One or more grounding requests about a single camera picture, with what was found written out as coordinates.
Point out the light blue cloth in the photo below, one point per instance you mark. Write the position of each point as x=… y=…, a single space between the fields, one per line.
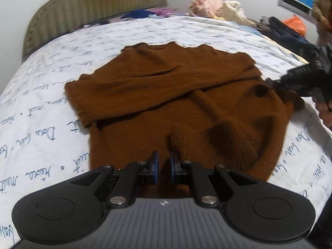
x=255 y=29

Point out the dark clothes pile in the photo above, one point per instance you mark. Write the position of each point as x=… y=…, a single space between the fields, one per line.
x=288 y=35

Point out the person's right hand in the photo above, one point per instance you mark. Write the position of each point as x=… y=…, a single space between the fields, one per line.
x=326 y=115

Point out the purple cloth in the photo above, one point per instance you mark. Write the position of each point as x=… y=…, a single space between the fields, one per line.
x=164 y=11

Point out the brown knit sweater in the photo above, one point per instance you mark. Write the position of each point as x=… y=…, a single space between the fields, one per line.
x=160 y=96

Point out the white script-printed bed sheet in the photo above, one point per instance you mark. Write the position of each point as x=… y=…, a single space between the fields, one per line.
x=39 y=103

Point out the pink clothes pile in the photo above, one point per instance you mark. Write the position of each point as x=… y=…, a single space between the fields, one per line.
x=207 y=5

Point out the olive padded headboard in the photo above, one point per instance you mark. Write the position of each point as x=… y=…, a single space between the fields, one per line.
x=77 y=13

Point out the orange plastic bag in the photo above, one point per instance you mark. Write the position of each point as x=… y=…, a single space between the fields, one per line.
x=294 y=24

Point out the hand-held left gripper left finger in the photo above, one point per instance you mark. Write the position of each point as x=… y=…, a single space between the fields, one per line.
x=155 y=167

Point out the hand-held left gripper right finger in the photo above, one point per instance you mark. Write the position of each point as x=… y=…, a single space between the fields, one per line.
x=173 y=168

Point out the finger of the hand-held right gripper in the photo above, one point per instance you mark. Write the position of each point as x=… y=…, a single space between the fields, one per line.
x=276 y=83

